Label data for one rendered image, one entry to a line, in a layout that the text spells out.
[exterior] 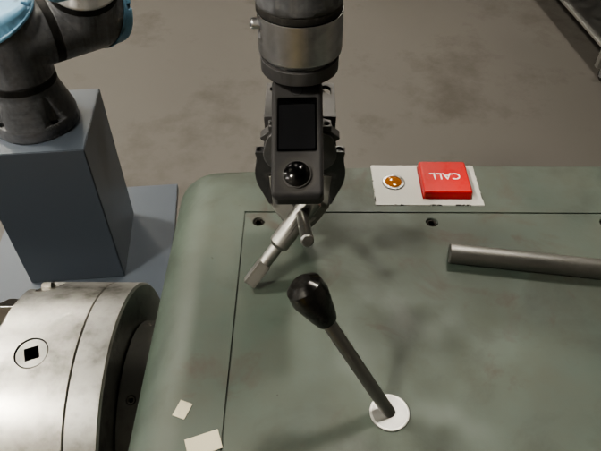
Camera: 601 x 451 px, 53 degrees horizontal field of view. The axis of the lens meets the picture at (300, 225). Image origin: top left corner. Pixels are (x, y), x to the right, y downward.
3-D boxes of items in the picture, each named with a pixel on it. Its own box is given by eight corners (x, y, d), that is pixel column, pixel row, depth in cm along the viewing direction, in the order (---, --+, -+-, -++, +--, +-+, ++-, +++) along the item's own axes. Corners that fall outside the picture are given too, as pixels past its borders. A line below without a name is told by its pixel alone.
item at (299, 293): (334, 302, 50) (337, 264, 47) (336, 334, 48) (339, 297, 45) (287, 301, 50) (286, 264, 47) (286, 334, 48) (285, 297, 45)
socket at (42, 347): (23, 356, 64) (13, 344, 62) (55, 346, 64) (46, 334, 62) (25, 384, 62) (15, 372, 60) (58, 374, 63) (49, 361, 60)
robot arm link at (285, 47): (345, 28, 48) (245, 28, 49) (342, 78, 52) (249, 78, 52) (342, -12, 54) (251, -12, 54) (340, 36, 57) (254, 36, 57)
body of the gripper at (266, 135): (334, 129, 66) (339, 27, 58) (338, 180, 60) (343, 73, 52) (266, 129, 66) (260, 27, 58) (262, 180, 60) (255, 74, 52)
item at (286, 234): (257, 292, 63) (323, 206, 61) (240, 281, 63) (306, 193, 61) (258, 285, 65) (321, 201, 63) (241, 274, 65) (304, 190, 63)
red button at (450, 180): (461, 173, 79) (464, 160, 78) (469, 204, 75) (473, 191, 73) (416, 172, 79) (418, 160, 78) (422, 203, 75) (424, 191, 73)
